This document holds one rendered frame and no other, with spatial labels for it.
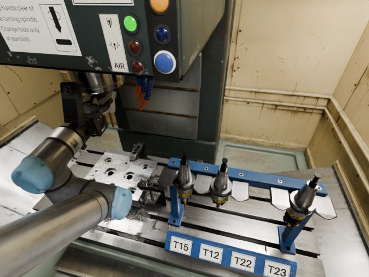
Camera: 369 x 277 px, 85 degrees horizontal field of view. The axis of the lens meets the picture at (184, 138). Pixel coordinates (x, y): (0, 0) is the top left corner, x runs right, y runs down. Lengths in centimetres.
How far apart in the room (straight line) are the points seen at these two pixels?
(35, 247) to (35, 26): 34
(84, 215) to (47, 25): 33
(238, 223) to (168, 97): 71
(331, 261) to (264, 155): 86
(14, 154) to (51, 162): 120
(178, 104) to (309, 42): 80
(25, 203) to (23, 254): 116
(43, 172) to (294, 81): 136
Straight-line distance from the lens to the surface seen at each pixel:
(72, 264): 115
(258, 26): 136
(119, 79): 64
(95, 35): 39
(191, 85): 105
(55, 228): 39
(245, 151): 171
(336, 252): 113
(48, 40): 45
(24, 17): 47
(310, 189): 60
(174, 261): 86
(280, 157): 174
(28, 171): 51
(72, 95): 60
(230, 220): 93
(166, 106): 117
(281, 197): 65
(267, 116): 159
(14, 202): 153
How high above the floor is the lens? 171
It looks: 39 degrees down
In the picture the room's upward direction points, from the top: 1 degrees counter-clockwise
